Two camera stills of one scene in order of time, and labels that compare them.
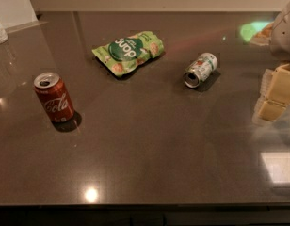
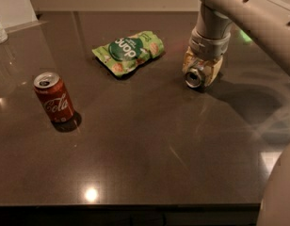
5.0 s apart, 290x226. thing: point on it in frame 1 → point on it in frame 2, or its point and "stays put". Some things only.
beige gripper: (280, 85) → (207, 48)
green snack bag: (126, 52) stays put
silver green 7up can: (201, 68) stays put
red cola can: (54, 96) stays put
